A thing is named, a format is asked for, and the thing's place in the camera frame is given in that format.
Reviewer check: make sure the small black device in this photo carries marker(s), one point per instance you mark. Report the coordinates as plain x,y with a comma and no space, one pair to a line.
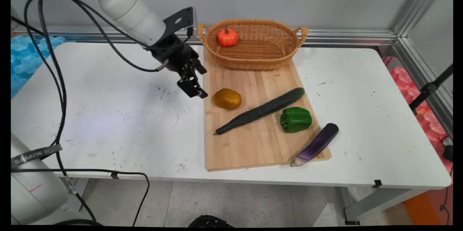
448,149

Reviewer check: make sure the red foam sheet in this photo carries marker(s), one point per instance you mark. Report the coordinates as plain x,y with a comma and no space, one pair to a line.
428,119

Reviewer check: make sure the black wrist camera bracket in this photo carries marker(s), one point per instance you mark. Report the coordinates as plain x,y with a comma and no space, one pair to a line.
179,19

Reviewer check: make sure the dark green toy cucumber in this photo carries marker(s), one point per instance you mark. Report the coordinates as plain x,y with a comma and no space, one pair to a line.
260,111

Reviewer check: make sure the aluminium frame rail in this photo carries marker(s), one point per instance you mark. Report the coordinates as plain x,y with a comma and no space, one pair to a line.
427,75
343,37

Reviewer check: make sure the wooden cutting board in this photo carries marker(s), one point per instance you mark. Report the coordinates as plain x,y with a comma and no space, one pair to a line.
249,144

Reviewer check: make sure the orange floor panel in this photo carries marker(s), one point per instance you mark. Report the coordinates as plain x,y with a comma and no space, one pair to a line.
427,207

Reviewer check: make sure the woven wicker basket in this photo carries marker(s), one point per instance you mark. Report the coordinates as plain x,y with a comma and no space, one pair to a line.
253,52

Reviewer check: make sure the purple toy eggplant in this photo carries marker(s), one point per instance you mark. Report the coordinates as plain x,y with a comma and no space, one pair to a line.
316,145

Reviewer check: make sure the grey table leg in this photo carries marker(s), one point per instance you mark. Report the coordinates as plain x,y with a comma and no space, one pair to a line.
376,202

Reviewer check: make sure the blue foam sheet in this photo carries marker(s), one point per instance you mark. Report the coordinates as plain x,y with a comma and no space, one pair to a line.
25,61

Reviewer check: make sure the black tripod leg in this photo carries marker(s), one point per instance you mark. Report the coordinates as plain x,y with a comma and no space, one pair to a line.
430,88

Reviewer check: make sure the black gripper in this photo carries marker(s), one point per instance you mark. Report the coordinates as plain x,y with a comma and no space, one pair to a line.
173,55

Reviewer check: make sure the small black table clip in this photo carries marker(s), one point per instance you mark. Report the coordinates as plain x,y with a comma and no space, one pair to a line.
377,183
114,175

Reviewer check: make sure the yellow brown toy potato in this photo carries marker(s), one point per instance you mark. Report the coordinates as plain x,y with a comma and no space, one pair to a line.
227,99

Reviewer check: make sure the green toy bell pepper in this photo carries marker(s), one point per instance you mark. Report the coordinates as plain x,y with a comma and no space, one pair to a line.
296,119

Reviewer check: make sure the orange toy pumpkin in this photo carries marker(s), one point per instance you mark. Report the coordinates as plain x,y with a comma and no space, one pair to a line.
227,37

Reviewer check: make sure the black round object on floor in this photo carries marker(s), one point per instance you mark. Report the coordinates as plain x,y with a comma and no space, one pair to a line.
209,221

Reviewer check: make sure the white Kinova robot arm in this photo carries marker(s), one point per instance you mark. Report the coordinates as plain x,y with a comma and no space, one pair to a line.
119,3

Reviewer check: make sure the aluminium frame post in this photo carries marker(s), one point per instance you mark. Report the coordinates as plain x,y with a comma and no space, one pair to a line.
421,5

